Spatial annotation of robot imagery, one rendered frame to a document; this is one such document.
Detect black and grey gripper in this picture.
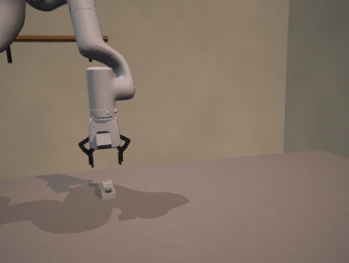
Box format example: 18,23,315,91
78,116,130,167

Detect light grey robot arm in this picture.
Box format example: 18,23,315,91
0,0,135,119

